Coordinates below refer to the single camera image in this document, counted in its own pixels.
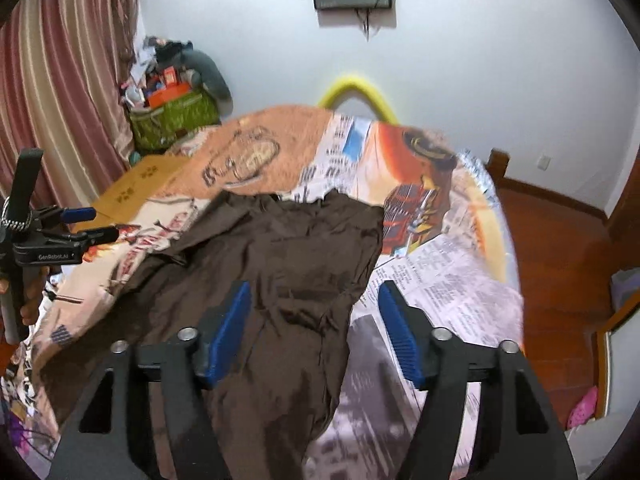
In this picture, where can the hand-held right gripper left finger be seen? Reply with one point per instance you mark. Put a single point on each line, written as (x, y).
(232, 330)

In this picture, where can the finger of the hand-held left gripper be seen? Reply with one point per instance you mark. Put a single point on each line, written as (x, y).
(80, 214)
(102, 236)

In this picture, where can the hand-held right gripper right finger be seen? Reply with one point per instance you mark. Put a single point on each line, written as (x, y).
(400, 340)

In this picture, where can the brown garment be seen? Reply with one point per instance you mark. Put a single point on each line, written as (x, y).
(290, 270)

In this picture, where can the person's left hand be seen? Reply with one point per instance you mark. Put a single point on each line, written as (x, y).
(31, 297)

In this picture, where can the wooden lap desk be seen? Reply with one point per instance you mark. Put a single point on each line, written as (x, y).
(135, 180)

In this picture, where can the printed blanket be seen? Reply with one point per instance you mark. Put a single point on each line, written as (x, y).
(450, 280)

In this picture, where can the green fabric storage box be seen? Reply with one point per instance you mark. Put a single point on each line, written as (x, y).
(185, 115)

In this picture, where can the orange cardboard box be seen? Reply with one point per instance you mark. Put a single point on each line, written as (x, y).
(170, 96)

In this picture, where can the striped pink curtain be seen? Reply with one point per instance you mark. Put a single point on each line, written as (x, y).
(65, 60)

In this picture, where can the pile of assorted clutter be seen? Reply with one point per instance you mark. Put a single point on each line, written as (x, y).
(150, 60)

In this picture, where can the grey plush toy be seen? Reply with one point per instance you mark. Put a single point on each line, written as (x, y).
(212, 75)

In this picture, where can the pink slipper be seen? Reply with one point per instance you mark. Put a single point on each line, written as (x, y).
(584, 406)

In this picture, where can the wooden framed white panel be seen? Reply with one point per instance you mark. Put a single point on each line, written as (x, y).
(620, 350)

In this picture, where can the yellow foam tube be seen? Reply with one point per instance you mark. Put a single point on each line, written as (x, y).
(345, 82)

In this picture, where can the wooden bed post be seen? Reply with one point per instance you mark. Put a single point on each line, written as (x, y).
(498, 162)

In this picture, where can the white wall socket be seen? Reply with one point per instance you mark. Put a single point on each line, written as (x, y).
(543, 161)

